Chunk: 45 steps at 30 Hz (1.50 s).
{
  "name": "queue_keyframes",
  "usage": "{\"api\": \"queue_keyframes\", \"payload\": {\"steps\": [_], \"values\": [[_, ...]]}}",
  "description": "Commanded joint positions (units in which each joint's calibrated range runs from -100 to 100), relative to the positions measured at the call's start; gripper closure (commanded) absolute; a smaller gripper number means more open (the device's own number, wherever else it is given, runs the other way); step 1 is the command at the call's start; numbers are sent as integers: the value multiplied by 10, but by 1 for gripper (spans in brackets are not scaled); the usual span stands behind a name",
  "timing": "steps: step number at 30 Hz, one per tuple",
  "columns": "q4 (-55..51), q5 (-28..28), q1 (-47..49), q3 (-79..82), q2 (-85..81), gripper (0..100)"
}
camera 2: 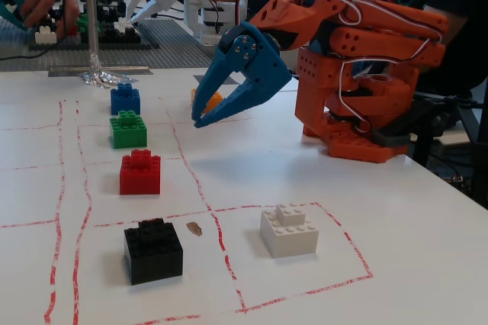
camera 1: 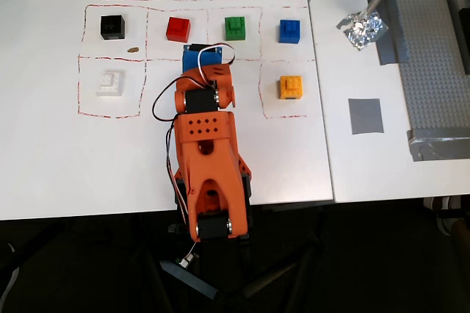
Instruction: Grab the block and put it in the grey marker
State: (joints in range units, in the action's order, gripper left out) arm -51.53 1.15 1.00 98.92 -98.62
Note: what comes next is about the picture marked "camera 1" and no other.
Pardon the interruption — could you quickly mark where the black lego block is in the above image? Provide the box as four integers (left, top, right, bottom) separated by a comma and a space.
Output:
99, 15, 126, 41

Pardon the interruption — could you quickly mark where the grey tape marker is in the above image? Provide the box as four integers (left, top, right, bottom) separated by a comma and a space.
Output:
347, 98, 385, 136

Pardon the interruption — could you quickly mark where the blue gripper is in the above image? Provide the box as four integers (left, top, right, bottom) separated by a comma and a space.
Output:
181, 43, 224, 73

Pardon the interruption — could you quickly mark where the yellow lego block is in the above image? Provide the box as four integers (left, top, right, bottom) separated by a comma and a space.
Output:
279, 75, 304, 101

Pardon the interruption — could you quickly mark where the black servo cable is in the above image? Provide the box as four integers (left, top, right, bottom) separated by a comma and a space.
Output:
152, 76, 188, 224

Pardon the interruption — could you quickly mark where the red lego block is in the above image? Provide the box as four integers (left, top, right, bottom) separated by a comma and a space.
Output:
165, 16, 192, 43

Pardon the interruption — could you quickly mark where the white lego block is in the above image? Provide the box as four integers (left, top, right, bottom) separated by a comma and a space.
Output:
95, 69, 125, 97

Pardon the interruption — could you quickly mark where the dark grey tape strip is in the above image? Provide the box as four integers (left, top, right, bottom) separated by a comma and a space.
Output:
366, 0, 401, 66

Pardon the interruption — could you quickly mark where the light grey lego baseplate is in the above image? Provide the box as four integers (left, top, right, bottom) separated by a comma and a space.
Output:
381, 0, 470, 137

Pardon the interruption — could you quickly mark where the small green lego block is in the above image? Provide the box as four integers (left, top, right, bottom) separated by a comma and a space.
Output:
224, 15, 247, 41

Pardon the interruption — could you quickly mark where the white servo cable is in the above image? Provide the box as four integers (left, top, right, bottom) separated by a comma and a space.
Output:
197, 43, 237, 86

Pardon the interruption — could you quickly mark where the white chair base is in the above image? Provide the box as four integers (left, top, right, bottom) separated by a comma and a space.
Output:
424, 195, 470, 237

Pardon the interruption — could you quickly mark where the crumpled aluminium foil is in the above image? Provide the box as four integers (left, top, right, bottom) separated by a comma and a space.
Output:
336, 10, 389, 52

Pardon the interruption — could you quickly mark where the black tripod leg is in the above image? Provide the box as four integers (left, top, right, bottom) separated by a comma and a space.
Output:
159, 259, 221, 301
240, 250, 317, 299

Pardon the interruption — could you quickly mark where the white cable connector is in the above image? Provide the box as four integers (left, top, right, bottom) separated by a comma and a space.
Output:
176, 252, 200, 270

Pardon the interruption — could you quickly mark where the blue lego block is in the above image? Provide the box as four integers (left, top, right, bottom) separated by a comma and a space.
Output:
278, 19, 303, 44

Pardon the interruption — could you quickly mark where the silver duct tape strip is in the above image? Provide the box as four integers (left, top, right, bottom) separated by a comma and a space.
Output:
406, 129, 470, 162

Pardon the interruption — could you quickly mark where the dark grey plate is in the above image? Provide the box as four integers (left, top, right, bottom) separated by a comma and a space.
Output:
440, 0, 470, 75

